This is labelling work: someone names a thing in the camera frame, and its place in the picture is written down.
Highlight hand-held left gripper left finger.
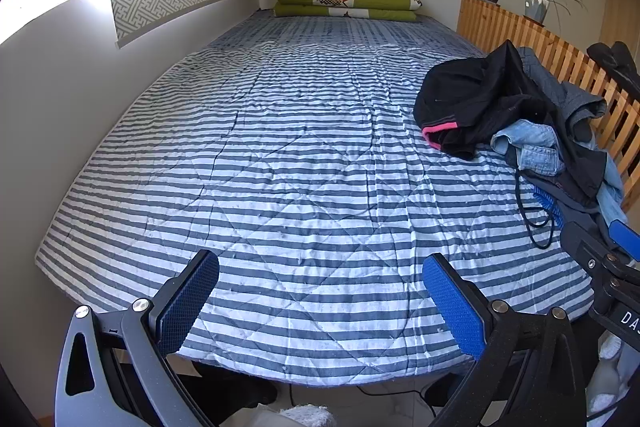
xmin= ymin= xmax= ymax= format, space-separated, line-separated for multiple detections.
xmin=54 ymin=249 xmax=221 ymax=427

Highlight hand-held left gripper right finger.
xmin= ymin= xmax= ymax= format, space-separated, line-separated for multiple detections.
xmin=422 ymin=253 xmax=587 ymax=427

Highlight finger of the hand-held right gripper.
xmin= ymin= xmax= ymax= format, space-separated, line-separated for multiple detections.
xmin=607 ymin=219 xmax=640 ymax=258
xmin=531 ymin=186 xmax=640 ymax=290

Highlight black pants with pink waistband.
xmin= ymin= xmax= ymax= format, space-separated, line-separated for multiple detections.
xmin=414 ymin=39 xmax=556 ymax=160

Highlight person's right hand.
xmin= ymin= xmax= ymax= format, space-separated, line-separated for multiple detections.
xmin=586 ymin=332 xmax=632 ymax=424

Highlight black jacket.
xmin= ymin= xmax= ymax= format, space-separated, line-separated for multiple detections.
xmin=505 ymin=122 xmax=608 ymax=208

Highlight grey denim jacket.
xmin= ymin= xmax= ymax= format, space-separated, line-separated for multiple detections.
xmin=515 ymin=47 xmax=608 ymax=142

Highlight white fluffy cloth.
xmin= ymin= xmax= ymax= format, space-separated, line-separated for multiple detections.
xmin=252 ymin=403 xmax=337 ymax=427

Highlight black bulky object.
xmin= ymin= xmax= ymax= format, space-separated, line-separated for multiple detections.
xmin=586 ymin=41 xmax=640 ymax=94

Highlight blue white striped quilt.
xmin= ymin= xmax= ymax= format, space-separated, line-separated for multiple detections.
xmin=34 ymin=9 xmax=596 ymax=388

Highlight wooden slatted railing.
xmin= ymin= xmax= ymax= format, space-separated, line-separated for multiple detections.
xmin=457 ymin=0 xmax=640 ymax=208

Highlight wooden door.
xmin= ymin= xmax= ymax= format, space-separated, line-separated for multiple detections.
xmin=600 ymin=0 xmax=640 ymax=58

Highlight green folded quilt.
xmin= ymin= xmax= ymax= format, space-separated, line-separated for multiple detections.
xmin=273 ymin=0 xmax=426 ymax=24

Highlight black cord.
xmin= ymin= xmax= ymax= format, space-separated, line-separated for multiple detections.
xmin=515 ymin=169 xmax=557 ymax=251

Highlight black floor cable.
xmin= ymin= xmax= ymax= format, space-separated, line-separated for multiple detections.
xmin=357 ymin=384 xmax=451 ymax=408

